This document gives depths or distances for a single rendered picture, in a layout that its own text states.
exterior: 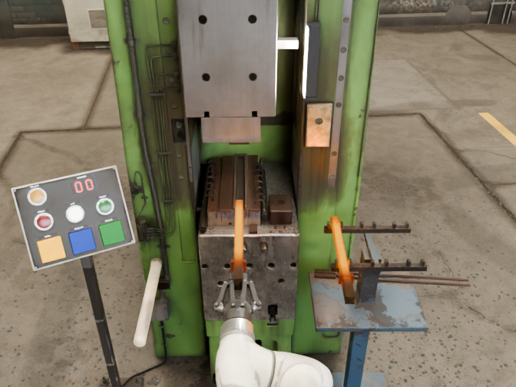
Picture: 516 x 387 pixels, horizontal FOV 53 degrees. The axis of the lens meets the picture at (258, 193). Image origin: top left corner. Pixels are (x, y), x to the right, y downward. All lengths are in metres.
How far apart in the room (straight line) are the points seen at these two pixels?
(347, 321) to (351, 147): 0.64
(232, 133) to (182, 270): 0.79
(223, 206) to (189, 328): 0.81
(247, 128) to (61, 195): 0.66
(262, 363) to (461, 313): 1.97
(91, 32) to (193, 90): 5.59
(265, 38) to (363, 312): 1.02
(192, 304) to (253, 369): 1.22
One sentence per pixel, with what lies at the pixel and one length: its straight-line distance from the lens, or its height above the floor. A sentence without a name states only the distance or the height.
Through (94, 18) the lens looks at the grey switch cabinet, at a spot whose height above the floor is 0.40.
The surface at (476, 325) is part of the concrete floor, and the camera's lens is 3.08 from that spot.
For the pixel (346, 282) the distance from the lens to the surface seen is 1.66.
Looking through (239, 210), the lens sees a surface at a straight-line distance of 1.81.
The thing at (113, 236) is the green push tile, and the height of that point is 1.00.
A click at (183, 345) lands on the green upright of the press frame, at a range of 2.67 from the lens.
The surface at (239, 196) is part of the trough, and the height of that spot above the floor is 0.99.
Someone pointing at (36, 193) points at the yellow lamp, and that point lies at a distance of 1.84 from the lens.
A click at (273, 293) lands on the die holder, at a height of 0.62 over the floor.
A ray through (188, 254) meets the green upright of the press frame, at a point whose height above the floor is 0.66.
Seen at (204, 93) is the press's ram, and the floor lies 1.45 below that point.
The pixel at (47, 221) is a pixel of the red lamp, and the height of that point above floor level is 1.09.
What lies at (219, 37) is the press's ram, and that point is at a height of 1.63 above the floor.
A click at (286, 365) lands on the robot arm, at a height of 1.08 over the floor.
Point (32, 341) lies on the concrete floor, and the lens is 3.01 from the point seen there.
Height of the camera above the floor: 2.09
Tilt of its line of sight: 33 degrees down
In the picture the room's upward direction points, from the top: straight up
